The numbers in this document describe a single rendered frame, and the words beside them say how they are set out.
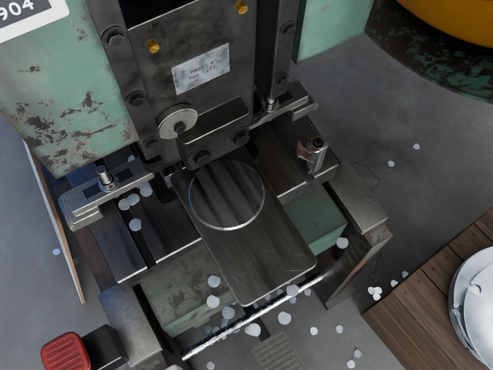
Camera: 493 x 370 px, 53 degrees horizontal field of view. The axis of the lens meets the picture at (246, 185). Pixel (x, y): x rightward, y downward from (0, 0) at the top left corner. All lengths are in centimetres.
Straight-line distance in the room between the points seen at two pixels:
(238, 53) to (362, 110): 129
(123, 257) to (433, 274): 75
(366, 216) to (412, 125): 94
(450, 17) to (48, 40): 51
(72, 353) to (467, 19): 71
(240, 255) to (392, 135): 115
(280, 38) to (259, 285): 38
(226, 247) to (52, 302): 96
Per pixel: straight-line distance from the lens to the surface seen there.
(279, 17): 53
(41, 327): 166
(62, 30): 40
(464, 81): 72
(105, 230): 91
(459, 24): 73
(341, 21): 59
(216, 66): 60
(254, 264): 78
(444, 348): 128
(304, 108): 95
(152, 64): 54
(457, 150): 188
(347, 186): 99
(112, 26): 43
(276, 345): 138
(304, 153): 85
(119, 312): 93
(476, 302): 128
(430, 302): 128
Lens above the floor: 154
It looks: 66 degrees down
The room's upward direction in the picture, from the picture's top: 1 degrees clockwise
